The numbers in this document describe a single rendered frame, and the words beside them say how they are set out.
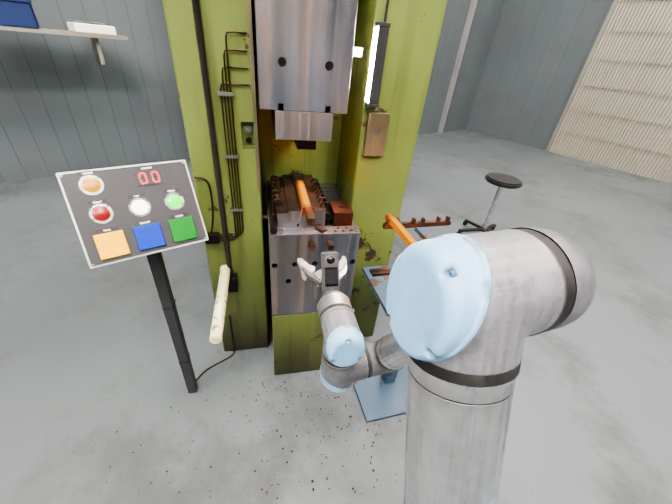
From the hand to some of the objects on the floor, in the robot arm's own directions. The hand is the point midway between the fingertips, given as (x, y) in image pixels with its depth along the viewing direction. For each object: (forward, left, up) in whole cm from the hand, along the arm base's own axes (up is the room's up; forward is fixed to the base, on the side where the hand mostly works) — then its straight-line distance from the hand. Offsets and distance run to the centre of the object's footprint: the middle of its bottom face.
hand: (321, 255), depth 99 cm
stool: (+57, -263, -100) cm, 287 cm away
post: (+48, +41, -100) cm, 118 cm away
